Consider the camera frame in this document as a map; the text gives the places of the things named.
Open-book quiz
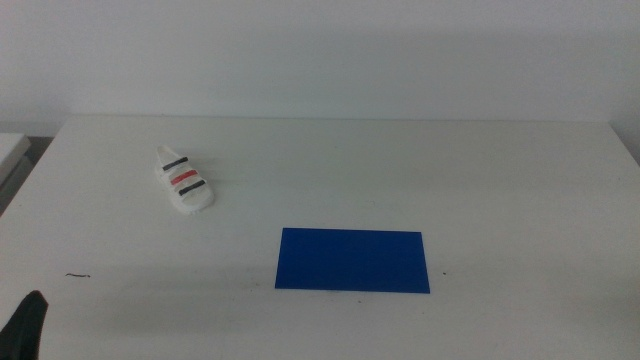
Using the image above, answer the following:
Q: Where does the white sandal with striped straps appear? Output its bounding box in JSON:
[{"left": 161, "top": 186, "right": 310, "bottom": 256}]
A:
[{"left": 153, "top": 144, "right": 216, "bottom": 216}]

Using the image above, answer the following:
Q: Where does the blue rectangular mat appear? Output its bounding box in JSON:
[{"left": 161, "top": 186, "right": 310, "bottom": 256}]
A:
[{"left": 274, "top": 227, "right": 432, "bottom": 295}]

